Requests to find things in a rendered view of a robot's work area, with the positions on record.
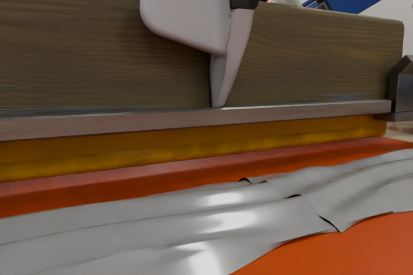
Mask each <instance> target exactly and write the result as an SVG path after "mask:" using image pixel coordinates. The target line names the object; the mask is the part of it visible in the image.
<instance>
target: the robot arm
mask: <svg viewBox="0 0 413 275"><path fill-rule="evenodd" d="M258 4H259V0H140V15H141V18H142V21H143V22H144V24H145V25H146V27H147V28H148V29H149V30H150V31H151V32H153V33H154V34H156V35H159V36H162V37H165V38H167V39H170V40H173V41H175V42H179V43H181V44H184V45H187V46H190V47H193V48H196V49H198V50H201V51H203V52H207V53H210V54H211V57H210V68H209V81H210V103H211V107H214V108H216V107H223V106H224V105H225V103H226V101H227V98H228V95H229V93H230V90H231V88H232V85H233V83H234V80H235V78H236V75H237V72H238V69H239V66H240V63H241V60H242V57H243V54H244V51H245V48H246V45H247V42H248V38H249V36H250V31H251V25H252V22H253V14H254V9H255V8H257V6H258Z"/></svg>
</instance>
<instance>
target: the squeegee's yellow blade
mask: <svg viewBox="0 0 413 275"><path fill-rule="evenodd" d="M386 124H387V122H386V121H381V120H374V114H372V115H357V116H348V117H332V118H316V119H308V120H292V121H283V122H267V123H252V124H243V125H227V126H211V127H203V128H186V129H178V130H162V131H147V132H138V133H122V134H106V135H97V136H81V137H66V138H57V139H41V140H33V141H17V142H1V143H0V163H7V162H14V161H26V160H38V159H45V158H56V157H68V156H75V155H87V154H93V153H105V152H117V151H124V150H136V149H148V148H154V147H166V146H173V145H185V144H197V143H204V142H216V141H228V140H234V139H246V138H258V137H265V136H277V135H284V134H296V133H308V132H314V131H326V130H338V129H345V128H357V127H363V126H375V125H386Z"/></svg>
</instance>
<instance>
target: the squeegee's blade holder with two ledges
mask: <svg viewBox="0 0 413 275"><path fill-rule="evenodd" d="M390 112H391V100H386V99H357V100H343V101H315V102H299V103H272V104H243V105H228V106H223V107H216V108H214V107H211V106H200V107H172V108H157V109H129V110H101V111H86V112H58V113H43V114H15V115H0V143H1V142H17V141H33V140H41V139H57V138H73V137H81V136H97V135H106V134H122V133H138V132H147V131H162V130H178V129H186V128H203V127H211V126H227V125H243V124H252V123H267V122H283V121H292V120H308V119H316V118H332V117H348V116H357V115H372V114H388V113H390Z"/></svg>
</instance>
